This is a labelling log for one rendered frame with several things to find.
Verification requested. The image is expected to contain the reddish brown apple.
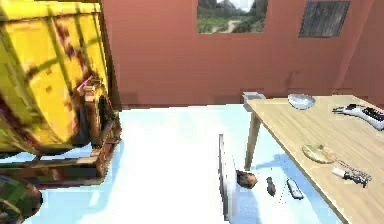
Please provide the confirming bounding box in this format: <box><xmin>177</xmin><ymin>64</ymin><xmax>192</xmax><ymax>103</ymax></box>
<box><xmin>235</xmin><ymin>169</ymin><xmax>259</xmax><ymax>190</ymax></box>

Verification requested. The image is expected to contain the grey square bin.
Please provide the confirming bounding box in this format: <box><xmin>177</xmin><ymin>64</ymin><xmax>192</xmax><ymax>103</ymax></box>
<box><xmin>242</xmin><ymin>91</ymin><xmax>267</xmax><ymax>112</ymax></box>

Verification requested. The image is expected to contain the landscape window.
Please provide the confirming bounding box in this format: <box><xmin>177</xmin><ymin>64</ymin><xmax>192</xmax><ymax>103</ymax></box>
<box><xmin>196</xmin><ymin>0</ymin><xmax>269</xmax><ymax>35</ymax></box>

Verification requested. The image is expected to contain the small dark bottle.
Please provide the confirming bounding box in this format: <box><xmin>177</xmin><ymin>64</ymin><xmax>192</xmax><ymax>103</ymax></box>
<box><xmin>265</xmin><ymin>176</ymin><xmax>277</xmax><ymax>197</ymax></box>

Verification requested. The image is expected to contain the pale blue bowl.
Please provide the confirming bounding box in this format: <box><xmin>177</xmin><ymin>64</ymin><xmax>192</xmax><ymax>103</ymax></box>
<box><xmin>287</xmin><ymin>93</ymin><xmax>317</xmax><ymax>111</ymax></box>

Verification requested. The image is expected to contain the grey white remote control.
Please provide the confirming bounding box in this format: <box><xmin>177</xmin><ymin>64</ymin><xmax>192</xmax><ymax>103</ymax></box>
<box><xmin>286</xmin><ymin>178</ymin><xmax>305</xmax><ymax>201</ymax></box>

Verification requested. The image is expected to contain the tan round plate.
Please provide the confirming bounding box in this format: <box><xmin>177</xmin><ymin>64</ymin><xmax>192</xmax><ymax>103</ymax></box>
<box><xmin>301</xmin><ymin>143</ymin><xmax>338</xmax><ymax>165</ymax></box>

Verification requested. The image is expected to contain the light wooden table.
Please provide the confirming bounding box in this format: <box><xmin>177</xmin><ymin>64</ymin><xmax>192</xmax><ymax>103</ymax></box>
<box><xmin>244</xmin><ymin>94</ymin><xmax>384</xmax><ymax>224</ymax></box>

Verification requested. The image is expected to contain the white black remote control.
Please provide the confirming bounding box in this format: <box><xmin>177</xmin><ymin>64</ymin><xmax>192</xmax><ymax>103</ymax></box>
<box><xmin>332</xmin><ymin>103</ymin><xmax>384</xmax><ymax>131</ymax></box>

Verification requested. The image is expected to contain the green brown round object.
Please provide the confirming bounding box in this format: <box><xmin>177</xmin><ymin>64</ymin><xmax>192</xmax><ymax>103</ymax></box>
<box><xmin>0</xmin><ymin>175</ymin><xmax>44</xmax><ymax>224</ymax></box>

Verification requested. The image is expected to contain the dark framed wall picture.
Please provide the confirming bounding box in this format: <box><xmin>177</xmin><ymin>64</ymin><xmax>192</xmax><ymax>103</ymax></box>
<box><xmin>298</xmin><ymin>0</ymin><xmax>352</xmax><ymax>39</ymax></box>

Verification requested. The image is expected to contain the white handled whisk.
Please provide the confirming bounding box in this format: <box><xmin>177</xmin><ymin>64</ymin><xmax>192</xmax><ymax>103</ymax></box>
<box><xmin>331</xmin><ymin>159</ymin><xmax>373</xmax><ymax>189</ymax></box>

